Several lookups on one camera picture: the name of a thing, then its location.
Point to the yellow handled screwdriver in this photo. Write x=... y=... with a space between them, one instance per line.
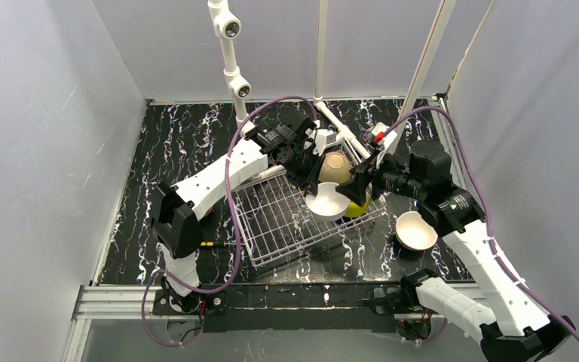
x=216 y=244

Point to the white wire dish rack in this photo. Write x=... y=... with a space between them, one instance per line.
x=276 y=225

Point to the white bowl with tan outside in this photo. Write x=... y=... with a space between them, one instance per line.
x=413 y=233

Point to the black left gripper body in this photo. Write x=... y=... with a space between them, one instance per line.
x=299 y=157

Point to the pale grey bowl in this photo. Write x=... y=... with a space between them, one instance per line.
x=327 y=204

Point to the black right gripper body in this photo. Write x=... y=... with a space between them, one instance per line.
x=369 y=176

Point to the yellow-green bowl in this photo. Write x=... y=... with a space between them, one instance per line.
x=356 y=210

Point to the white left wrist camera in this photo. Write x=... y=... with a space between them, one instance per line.
x=327 y=140

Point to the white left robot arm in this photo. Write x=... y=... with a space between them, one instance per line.
x=177 y=210

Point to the beige bowl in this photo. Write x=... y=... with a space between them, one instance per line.
x=335 y=169

